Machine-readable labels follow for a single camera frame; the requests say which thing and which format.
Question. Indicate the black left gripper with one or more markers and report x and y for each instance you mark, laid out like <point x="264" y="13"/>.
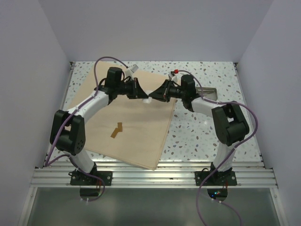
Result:
<point x="137" y="92"/>

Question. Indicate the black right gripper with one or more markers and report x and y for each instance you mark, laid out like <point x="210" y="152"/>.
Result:
<point x="162" y="93"/>

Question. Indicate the white gauze pad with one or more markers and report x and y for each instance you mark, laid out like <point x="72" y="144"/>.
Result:
<point x="148" y="99"/>

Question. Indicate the brown indicator tape strip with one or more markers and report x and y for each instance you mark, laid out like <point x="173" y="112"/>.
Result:
<point x="117" y="130"/>

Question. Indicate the metal instrument tray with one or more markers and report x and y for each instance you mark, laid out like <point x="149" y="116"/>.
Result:
<point x="207" y="92"/>

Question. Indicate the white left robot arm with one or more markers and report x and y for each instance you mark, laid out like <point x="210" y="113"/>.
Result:
<point x="68" y="129"/>

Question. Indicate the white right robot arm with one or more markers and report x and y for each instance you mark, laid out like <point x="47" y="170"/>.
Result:
<point x="230" y="124"/>

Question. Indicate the beige cloth drape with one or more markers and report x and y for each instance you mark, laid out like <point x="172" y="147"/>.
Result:
<point x="145" y="128"/>

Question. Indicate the aluminium rail frame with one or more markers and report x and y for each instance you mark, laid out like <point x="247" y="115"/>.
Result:
<point x="164" y="196"/>

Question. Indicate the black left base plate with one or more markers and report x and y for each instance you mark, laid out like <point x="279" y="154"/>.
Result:
<point x="103" y="178"/>

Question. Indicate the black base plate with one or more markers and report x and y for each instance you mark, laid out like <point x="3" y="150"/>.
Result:
<point x="226" y="178"/>
<point x="103" y="178"/>

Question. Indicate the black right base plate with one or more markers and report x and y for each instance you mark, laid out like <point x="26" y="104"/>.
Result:
<point x="226" y="178"/>

